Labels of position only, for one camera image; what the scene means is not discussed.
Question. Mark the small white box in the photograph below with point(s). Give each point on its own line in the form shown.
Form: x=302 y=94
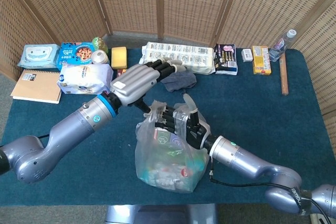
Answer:
x=247 y=55

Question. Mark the white lavender tissue pack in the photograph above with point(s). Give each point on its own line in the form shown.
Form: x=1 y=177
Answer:
x=84 y=79

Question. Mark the grey cloth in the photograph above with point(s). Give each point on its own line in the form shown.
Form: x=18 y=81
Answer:
x=181 y=81

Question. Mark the clear water bottle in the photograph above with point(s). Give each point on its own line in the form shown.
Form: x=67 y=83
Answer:
x=279 y=47

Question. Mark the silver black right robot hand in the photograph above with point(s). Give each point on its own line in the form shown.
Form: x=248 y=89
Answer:
x=197 y=132

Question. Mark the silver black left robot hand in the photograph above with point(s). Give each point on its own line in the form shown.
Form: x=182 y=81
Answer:
x=134 y=82

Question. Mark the teal snack package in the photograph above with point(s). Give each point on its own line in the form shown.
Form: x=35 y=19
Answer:
x=160 y=179

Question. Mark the yellow box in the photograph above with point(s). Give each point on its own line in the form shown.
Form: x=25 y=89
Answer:
x=261 y=61

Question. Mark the wooden stick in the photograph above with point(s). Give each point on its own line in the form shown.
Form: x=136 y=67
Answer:
x=284 y=77

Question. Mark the brown spiral notebook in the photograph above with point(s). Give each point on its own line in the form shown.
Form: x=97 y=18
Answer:
x=36 y=87

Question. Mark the yellow sponge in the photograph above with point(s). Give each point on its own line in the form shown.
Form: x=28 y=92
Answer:
x=119 y=57

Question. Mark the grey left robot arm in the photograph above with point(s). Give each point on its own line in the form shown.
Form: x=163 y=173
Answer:
x=73 y=127

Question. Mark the dark battery package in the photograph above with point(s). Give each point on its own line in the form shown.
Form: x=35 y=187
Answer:
x=226 y=60

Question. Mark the clear plastic shopping bag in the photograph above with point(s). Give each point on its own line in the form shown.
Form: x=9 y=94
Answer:
x=168 y=169

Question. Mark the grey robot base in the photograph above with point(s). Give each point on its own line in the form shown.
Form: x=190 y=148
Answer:
x=157 y=213

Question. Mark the blue cookie package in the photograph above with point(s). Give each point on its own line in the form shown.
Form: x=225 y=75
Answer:
x=76 y=53

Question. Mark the blue carpet table cover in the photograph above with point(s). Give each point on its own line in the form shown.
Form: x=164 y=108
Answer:
x=236 y=103

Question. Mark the long white paper roll pack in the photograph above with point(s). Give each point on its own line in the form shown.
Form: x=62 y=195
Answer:
x=202 y=58

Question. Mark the multicolour box in bag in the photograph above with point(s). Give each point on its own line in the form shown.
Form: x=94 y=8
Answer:
x=168 y=138

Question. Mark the light blue wet wipes pack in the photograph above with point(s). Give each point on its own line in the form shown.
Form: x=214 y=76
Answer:
x=36 y=56

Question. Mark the brown chocolate cookie box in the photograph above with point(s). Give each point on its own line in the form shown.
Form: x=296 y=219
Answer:
x=121 y=72

